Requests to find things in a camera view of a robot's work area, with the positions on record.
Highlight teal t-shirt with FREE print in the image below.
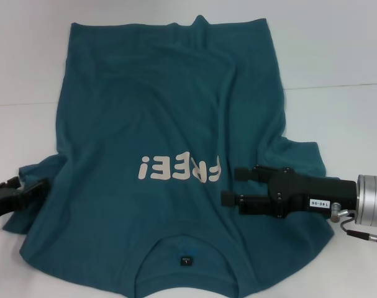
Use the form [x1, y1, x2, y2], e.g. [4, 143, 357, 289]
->
[1, 15, 335, 298]

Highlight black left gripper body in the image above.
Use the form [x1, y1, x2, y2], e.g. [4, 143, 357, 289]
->
[0, 183, 20, 224]

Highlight right wrist cable with connector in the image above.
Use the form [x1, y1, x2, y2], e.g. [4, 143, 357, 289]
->
[329, 201, 377, 249]

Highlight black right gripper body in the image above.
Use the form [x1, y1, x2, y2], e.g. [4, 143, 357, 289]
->
[267, 167, 358, 220]

